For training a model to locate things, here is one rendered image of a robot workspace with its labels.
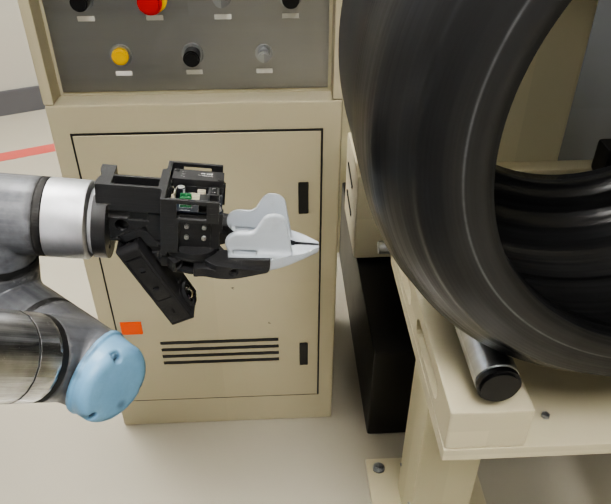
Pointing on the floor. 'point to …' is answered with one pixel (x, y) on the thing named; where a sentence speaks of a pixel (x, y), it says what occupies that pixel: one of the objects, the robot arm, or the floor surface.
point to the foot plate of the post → (388, 487)
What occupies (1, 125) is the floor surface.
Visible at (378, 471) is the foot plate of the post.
